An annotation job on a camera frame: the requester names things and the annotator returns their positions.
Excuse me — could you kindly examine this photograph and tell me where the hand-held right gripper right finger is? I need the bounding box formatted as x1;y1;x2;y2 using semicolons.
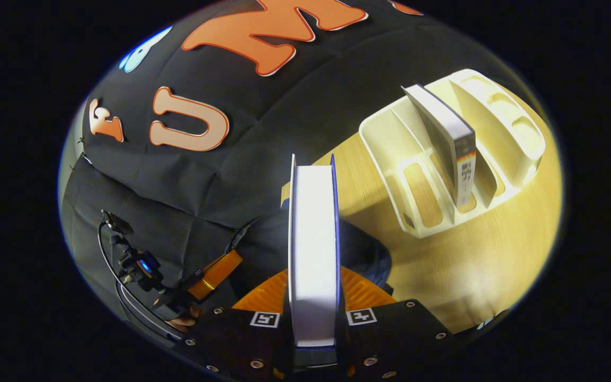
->
337;265;462;380

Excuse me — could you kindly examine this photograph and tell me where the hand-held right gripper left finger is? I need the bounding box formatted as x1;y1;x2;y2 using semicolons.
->
181;265;291;380

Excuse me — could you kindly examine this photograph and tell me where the blue spine book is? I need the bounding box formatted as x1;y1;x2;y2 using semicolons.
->
287;154;342;348

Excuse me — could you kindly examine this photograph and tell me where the white bookshelf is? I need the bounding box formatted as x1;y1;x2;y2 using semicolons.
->
359;69;546;239

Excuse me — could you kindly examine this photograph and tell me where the grey white spine book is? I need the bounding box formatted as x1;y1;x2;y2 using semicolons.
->
402;83;477;209

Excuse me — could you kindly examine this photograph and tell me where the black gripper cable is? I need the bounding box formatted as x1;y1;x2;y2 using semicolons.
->
97;220;185;341

